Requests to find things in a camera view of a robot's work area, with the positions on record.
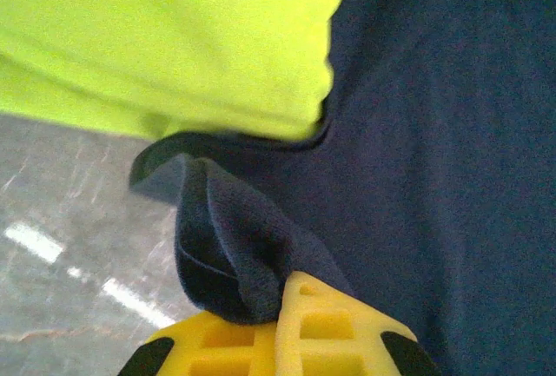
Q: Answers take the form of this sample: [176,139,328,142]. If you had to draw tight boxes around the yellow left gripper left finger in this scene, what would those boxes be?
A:
[116,310,280,376]

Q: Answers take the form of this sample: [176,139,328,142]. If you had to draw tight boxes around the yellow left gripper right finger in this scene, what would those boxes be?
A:
[275,271,440,376]

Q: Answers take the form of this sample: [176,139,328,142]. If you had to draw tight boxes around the navy blue trousers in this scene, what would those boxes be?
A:
[128,0,556,376]

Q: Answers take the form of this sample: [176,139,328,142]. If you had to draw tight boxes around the lime green shorts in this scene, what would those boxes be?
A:
[0,0,354,143]

